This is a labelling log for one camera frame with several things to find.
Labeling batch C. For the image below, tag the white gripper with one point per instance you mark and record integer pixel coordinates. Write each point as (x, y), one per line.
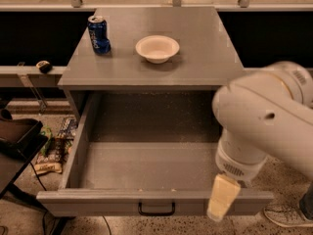
(237, 166)

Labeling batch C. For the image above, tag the grey top drawer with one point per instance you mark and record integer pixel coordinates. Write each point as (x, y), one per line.
(146, 154)

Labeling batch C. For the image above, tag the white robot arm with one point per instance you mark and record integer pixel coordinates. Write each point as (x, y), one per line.
(264, 113)

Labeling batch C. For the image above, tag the grey sneaker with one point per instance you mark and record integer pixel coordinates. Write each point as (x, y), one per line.
(287, 216)

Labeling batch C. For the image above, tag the white paper bowl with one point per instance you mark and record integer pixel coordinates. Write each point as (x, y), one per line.
(157, 49)

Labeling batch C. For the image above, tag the chip bag in basket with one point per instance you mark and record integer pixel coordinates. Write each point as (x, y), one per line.
(68, 128)

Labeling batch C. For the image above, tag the snack bag on floor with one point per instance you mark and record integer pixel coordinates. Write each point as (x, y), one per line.
(50, 156)

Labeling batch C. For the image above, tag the blue pepsi can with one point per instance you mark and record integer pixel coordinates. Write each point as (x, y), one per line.
(97, 28)

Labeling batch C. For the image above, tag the black table with legs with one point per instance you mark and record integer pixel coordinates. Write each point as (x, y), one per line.
(20, 141)

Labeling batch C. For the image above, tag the black tape measure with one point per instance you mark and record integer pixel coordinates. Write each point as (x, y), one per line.
(44, 66)

